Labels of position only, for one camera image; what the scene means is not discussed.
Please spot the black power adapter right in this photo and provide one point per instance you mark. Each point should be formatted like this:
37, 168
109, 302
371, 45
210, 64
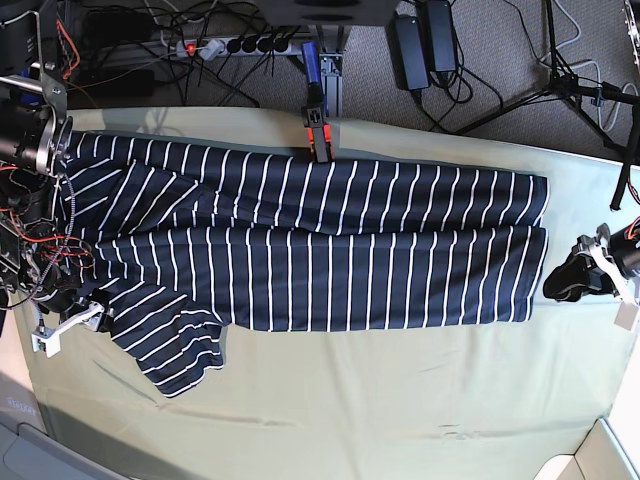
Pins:
437, 25

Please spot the aluminium frame post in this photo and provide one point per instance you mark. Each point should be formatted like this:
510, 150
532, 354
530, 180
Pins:
331, 42

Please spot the grey bin corner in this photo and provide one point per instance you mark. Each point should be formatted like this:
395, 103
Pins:
26, 453

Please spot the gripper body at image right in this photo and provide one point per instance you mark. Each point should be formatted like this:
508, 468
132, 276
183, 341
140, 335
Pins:
611, 262

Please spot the grey power strip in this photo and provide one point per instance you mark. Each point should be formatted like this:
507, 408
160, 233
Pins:
210, 48

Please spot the black power adapter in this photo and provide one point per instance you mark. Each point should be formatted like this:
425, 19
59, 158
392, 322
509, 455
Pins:
406, 49
437, 25

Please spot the green table cloth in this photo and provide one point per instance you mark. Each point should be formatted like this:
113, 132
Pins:
485, 402

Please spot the orange black centre clamp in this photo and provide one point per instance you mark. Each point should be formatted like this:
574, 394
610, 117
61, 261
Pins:
314, 111

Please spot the black power adapter left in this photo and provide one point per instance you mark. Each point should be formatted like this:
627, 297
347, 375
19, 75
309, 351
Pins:
406, 49

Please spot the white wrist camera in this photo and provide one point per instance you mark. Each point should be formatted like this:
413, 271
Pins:
627, 317
46, 340

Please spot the navy white striped T-shirt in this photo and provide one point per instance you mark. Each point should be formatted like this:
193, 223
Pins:
188, 239

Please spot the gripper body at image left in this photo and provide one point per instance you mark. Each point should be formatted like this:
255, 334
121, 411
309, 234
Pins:
66, 303

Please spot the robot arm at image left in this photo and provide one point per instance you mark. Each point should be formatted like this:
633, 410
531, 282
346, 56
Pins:
40, 258

